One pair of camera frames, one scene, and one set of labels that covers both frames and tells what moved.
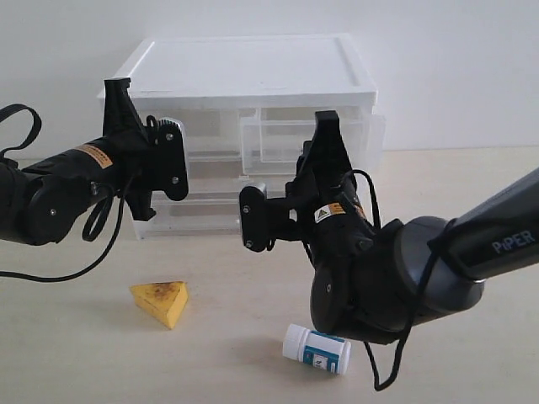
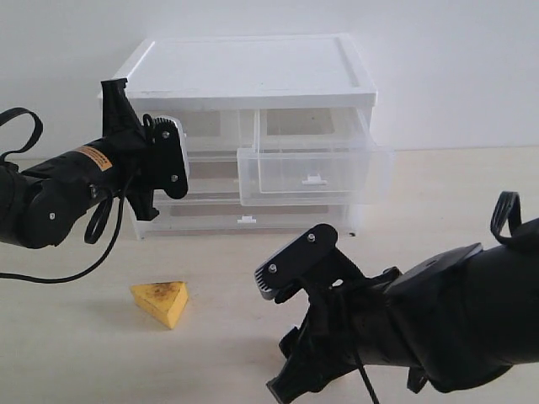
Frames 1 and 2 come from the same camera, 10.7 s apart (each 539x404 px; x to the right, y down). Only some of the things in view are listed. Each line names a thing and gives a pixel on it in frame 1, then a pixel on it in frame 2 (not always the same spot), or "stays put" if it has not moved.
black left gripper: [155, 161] stays put
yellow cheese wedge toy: [165, 301] stays put
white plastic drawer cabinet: [248, 105] stays put
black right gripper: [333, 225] → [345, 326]
